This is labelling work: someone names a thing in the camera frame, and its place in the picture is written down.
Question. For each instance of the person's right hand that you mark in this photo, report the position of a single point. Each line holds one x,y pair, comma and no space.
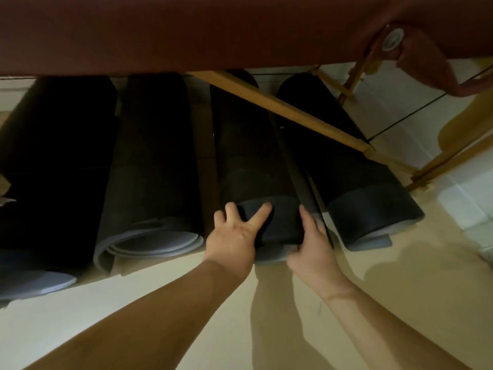
316,262

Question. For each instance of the person's right forearm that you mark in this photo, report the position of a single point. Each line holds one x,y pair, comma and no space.
385,335

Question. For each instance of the person's left hand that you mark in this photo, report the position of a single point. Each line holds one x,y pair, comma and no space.
231,242

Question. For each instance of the wooden massage table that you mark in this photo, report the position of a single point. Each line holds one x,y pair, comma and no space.
192,30

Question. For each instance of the grey yoga mat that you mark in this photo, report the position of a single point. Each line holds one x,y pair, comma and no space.
250,157
346,157
154,157
54,157

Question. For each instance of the person's left forearm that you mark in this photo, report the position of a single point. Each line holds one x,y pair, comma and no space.
146,327

